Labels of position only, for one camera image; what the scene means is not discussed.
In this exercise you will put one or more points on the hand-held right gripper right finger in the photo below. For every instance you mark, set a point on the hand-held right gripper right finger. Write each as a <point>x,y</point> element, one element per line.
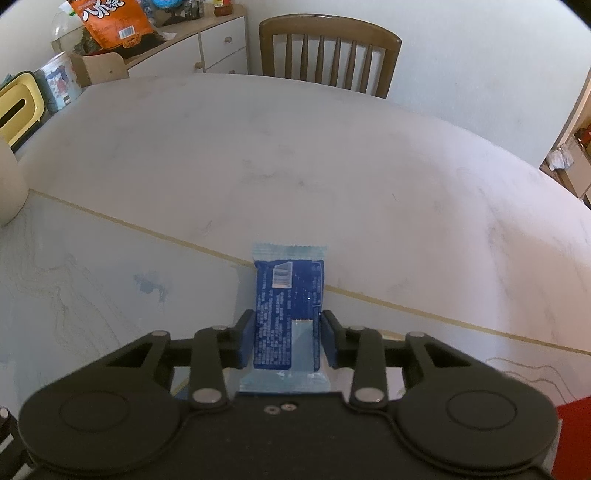
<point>330,339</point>

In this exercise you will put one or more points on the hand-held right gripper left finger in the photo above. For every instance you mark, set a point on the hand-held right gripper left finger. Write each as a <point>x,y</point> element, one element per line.
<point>244,339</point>

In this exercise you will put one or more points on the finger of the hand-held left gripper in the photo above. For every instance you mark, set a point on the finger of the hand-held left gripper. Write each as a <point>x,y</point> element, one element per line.
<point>7,443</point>

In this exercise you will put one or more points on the blue snack packet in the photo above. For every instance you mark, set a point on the blue snack packet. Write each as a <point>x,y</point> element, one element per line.
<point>277,323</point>

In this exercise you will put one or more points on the white marble desktop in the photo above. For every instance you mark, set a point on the white marble desktop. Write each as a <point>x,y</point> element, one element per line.
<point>300,152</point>

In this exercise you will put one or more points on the white steel-rimmed kettle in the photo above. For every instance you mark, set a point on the white steel-rimmed kettle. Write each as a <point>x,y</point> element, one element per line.
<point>11,184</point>

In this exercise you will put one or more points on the red cardboard box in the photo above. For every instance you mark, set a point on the red cardboard box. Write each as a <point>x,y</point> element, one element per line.
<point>575,443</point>

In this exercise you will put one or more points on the white sideboard cabinet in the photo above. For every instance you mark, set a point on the white sideboard cabinet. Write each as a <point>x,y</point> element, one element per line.
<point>217,44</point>

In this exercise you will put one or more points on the brown wooden chair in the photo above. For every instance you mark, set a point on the brown wooden chair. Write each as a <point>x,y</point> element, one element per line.
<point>328,30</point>

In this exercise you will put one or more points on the yellow tissue box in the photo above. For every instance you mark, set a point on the yellow tissue box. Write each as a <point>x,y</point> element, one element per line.
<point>21,110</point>

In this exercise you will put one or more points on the glass jar yellow label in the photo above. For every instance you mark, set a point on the glass jar yellow label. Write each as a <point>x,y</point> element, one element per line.
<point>222,7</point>

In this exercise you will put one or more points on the blue globe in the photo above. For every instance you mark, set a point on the blue globe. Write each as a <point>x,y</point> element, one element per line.
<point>167,10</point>

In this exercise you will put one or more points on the orange snack bag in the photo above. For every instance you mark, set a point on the orange snack bag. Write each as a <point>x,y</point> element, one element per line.
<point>111,21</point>

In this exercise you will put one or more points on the glass fish bowl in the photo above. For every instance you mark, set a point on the glass fish bowl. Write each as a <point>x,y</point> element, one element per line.
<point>64,30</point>

